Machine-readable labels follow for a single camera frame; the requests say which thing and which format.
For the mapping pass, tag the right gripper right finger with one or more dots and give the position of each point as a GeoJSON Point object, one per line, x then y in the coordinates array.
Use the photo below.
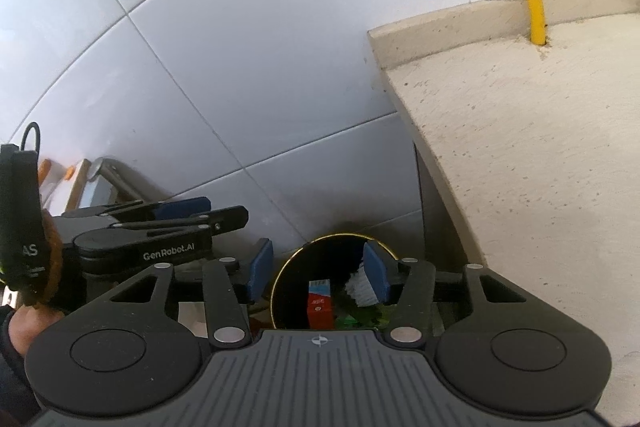
{"type": "Point", "coordinates": [407, 285]}

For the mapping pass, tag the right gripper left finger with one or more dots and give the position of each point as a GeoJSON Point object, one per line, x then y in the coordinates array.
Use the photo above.
{"type": "Point", "coordinates": [230, 286]}

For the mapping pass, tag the white foam net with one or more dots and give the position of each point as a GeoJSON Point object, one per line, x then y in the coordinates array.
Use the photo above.
{"type": "Point", "coordinates": [360, 289]}

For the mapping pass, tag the red blue small carton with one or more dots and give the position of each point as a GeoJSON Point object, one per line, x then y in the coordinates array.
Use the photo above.
{"type": "Point", "coordinates": [319, 306]}

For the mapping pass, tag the serrated green leaves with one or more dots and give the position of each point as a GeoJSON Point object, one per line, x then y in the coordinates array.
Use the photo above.
{"type": "Point", "coordinates": [374, 317]}

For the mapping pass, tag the gold rimmed trash bin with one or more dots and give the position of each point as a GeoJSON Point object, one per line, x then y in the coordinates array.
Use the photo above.
{"type": "Point", "coordinates": [332, 257]}

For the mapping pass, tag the person's left hand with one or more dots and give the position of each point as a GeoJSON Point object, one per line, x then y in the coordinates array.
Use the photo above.
{"type": "Point", "coordinates": [27, 323]}

